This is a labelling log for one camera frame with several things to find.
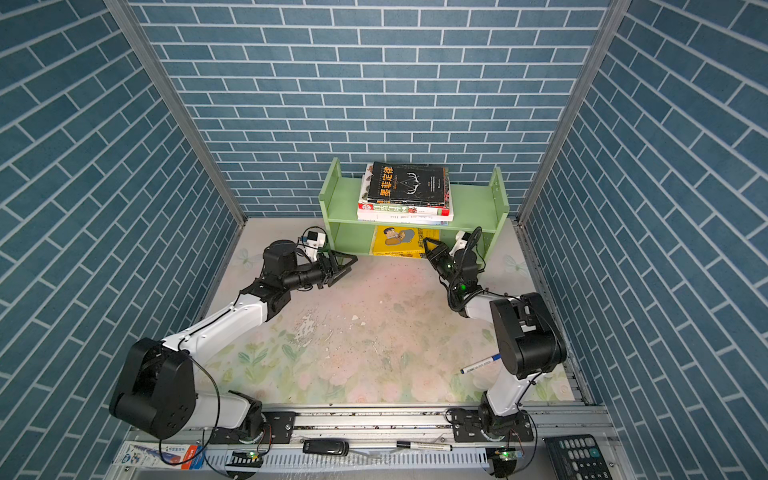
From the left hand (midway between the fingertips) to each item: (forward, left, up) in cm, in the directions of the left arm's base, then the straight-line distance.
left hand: (354, 265), depth 78 cm
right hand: (+13, -19, -4) cm, 23 cm away
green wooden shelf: (+17, -36, +5) cm, 40 cm away
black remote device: (-38, +7, -20) cm, 43 cm away
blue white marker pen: (-19, -35, -22) cm, 46 cm away
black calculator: (-41, -53, -20) cm, 70 cm away
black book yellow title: (+20, -14, +12) cm, 27 cm away
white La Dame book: (+12, -13, +6) cm, 19 cm away
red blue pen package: (-38, +48, -23) cm, 65 cm away
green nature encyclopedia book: (+13, -3, +8) cm, 16 cm away
